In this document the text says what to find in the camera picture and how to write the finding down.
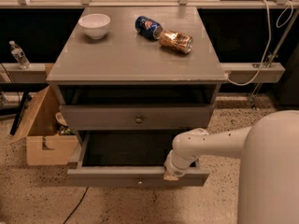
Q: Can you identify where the grey top drawer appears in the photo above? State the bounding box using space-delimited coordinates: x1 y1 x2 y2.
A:
60 105 214 130

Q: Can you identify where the blue soda can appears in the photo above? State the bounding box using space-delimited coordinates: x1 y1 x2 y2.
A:
135 16 163 40

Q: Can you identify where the clear plastic water bottle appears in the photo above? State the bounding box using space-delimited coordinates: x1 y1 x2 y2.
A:
9 40 30 69

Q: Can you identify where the grey drawer cabinet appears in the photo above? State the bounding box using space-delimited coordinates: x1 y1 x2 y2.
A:
46 6 228 161

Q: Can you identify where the gold crushed can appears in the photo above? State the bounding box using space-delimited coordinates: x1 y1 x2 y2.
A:
159 30 192 54

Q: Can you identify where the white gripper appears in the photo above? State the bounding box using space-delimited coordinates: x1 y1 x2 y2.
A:
164 150 194 181

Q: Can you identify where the white ceramic bowl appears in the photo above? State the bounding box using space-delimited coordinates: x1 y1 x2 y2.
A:
78 13 111 39

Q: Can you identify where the grey ledge rail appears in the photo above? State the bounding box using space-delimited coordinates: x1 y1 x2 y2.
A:
0 63 285 83

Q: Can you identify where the grey drawer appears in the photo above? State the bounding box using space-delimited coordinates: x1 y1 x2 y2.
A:
60 105 214 130
67 130 209 188

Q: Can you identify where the black floor cable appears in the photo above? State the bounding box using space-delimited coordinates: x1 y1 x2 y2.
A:
62 186 90 224

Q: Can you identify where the white cable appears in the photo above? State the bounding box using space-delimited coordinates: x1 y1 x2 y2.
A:
226 0 295 87

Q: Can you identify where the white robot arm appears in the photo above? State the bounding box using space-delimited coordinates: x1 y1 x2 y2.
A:
164 110 299 224

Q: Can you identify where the open cardboard box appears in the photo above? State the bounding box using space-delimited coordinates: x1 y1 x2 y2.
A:
11 86 80 166

